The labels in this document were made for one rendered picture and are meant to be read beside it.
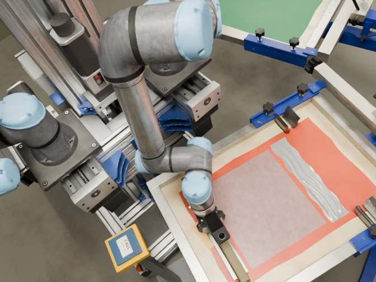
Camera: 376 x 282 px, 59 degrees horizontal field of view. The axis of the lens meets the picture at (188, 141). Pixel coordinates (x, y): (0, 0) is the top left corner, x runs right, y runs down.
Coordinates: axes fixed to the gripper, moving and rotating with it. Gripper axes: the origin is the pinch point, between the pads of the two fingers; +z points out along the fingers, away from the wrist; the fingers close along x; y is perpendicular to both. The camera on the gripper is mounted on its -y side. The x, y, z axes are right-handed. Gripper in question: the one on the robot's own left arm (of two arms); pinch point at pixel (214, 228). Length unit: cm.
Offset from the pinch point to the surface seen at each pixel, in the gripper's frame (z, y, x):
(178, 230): 1.3, 6.0, 11.0
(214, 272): 4.9, -11.3, 7.3
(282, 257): 4.9, -18.8, -14.9
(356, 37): 7, 44, -102
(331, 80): -4, 25, -69
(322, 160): 4.7, 2.2, -47.8
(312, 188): 4.4, -4.6, -38.0
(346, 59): 100, 90, -162
